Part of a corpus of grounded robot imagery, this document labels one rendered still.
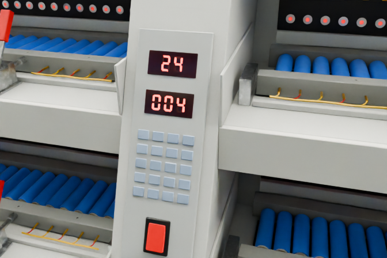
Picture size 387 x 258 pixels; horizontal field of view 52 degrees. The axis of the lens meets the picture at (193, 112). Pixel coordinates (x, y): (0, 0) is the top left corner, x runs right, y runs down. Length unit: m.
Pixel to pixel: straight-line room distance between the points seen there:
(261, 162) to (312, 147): 0.05
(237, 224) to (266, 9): 0.28
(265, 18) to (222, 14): 0.20
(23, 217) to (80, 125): 0.17
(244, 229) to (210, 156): 0.17
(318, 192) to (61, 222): 0.32
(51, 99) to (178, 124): 0.14
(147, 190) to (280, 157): 0.13
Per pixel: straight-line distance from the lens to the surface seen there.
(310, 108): 0.39
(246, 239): 0.50
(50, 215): 0.52
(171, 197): 0.37
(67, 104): 0.42
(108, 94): 0.43
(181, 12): 0.37
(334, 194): 0.53
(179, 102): 0.36
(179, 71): 0.36
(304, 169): 0.37
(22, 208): 0.54
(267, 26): 0.55
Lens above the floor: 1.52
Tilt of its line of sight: 5 degrees down
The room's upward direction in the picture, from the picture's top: 5 degrees clockwise
